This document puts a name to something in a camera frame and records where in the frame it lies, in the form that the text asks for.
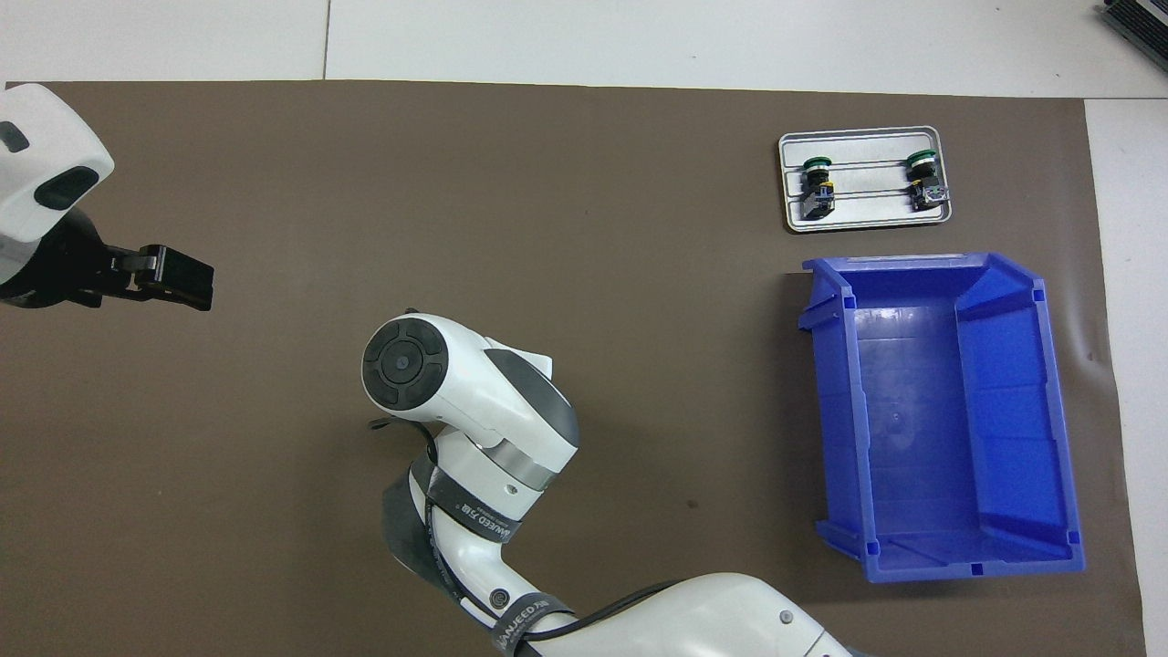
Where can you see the green push button switch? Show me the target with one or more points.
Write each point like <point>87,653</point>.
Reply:
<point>815,187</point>
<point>926,187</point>

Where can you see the blue plastic storage bin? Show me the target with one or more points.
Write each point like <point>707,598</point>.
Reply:
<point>912,456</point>

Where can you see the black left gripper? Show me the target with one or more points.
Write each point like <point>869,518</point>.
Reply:
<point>64,269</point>

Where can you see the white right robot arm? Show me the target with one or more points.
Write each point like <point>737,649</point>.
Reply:
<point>730,620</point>

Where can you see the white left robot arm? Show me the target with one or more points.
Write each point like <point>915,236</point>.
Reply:
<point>46,146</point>

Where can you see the silver metal tray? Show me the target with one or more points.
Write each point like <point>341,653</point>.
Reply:
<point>862,141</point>

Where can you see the grey ribbed device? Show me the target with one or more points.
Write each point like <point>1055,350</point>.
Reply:
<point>1145,18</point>

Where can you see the brown table mat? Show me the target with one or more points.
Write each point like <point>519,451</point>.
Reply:
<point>456,182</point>

